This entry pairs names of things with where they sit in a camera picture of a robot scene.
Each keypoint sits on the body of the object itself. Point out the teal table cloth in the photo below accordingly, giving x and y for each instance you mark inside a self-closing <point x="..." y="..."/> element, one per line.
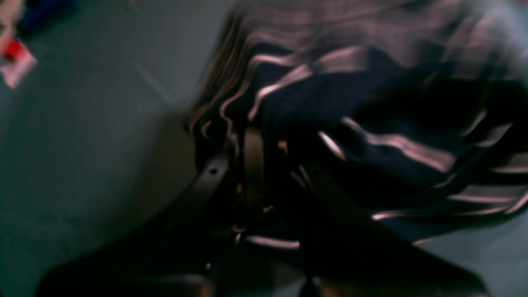
<point x="91" y="139"/>

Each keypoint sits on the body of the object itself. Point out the white paper card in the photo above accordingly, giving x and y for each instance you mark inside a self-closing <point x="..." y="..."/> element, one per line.
<point x="14" y="72"/>

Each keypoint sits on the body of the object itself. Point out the red cube block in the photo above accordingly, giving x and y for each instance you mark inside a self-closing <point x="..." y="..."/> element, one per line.
<point x="14" y="50"/>

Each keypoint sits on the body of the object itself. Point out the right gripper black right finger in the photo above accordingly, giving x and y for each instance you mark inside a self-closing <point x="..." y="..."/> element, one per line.
<point x="347" y="254"/>

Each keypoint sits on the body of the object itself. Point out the navy white striped t-shirt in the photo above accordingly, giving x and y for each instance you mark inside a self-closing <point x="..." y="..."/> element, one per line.
<point x="417" y="107"/>

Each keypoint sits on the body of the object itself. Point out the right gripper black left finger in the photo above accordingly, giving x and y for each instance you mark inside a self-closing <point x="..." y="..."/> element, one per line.
<point x="170" y="254"/>

